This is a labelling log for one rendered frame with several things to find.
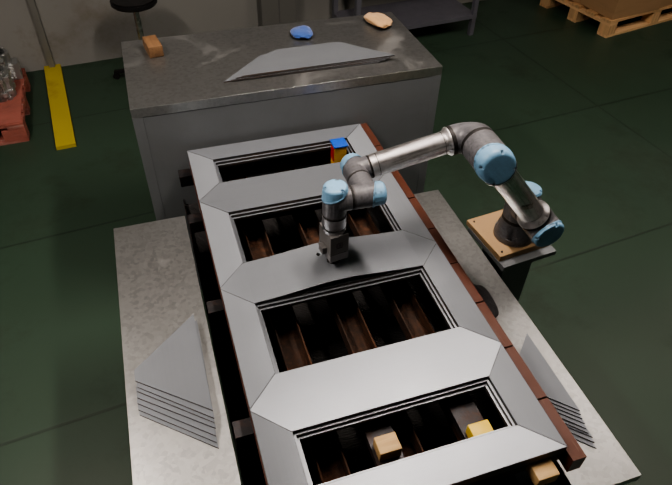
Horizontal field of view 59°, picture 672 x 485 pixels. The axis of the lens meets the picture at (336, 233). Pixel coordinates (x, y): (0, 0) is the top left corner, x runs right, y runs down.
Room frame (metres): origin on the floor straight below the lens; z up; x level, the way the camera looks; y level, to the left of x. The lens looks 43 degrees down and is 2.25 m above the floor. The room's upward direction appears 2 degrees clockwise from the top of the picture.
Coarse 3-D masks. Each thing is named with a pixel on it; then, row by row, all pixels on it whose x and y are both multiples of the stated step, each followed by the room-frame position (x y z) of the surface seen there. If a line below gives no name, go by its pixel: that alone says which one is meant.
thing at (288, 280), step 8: (272, 256) 1.39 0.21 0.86; (280, 256) 1.39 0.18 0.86; (288, 256) 1.39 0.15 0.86; (272, 264) 1.36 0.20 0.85; (280, 264) 1.35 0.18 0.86; (288, 264) 1.35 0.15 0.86; (272, 272) 1.32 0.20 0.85; (280, 272) 1.32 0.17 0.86; (288, 272) 1.32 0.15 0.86; (296, 272) 1.32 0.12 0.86; (280, 280) 1.29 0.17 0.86; (288, 280) 1.28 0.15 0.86; (296, 280) 1.28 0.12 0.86; (280, 288) 1.25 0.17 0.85; (288, 288) 1.25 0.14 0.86; (296, 288) 1.25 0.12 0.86; (304, 288) 1.25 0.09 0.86; (280, 296) 1.22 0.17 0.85
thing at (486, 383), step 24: (312, 144) 2.07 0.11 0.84; (216, 168) 1.89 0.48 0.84; (240, 216) 1.62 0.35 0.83; (312, 288) 1.26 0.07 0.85; (336, 288) 1.27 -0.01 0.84; (360, 288) 1.29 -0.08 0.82; (432, 288) 1.29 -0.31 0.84; (480, 384) 0.94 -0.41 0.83; (384, 408) 0.85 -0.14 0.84; (408, 408) 0.86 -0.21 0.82; (504, 408) 0.86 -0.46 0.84; (312, 432) 0.78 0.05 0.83; (552, 456) 0.74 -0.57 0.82; (336, 480) 0.65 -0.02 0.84
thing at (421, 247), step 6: (408, 234) 1.53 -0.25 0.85; (414, 234) 1.53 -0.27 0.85; (408, 240) 1.49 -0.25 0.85; (414, 240) 1.50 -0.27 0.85; (420, 240) 1.50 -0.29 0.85; (414, 246) 1.47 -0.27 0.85; (420, 246) 1.47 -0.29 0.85; (426, 246) 1.47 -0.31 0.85; (420, 252) 1.44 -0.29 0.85; (426, 252) 1.44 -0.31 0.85; (420, 258) 1.41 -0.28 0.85; (426, 258) 1.41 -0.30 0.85
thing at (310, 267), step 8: (304, 248) 1.42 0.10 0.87; (312, 248) 1.42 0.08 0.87; (296, 256) 1.39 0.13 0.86; (304, 256) 1.39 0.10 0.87; (312, 256) 1.38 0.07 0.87; (296, 264) 1.35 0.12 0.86; (304, 264) 1.35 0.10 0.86; (312, 264) 1.35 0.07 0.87; (320, 264) 1.35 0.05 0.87; (304, 272) 1.31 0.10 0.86; (312, 272) 1.31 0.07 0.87; (320, 272) 1.31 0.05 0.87; (304, 280) 1.28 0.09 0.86; (312, 280) 1.28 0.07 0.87; (320, 280) 1.28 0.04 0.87; (328, 280) 1.28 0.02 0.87
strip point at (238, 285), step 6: (240, 270) 1.33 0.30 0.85; (234, 276) 1.30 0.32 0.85; (240, 276) 1.30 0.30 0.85; (246, 276) 1.30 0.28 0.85; (228, 282) 1.28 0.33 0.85; (234, 282) 1.28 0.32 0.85; (240, 282) 1.28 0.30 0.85; (246, 282) 1.28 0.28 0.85; (222, 288) 1.25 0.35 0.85; (228, 288) 1.25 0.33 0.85; (234, 288) 1.25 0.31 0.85; (240, 288) 1.25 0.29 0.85; (246, 288) 1.25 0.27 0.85; (234, 294) 1.23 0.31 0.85; (240, 294) 1.23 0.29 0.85; (246, 294) 1.23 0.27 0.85; (252, 300) 1.20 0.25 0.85
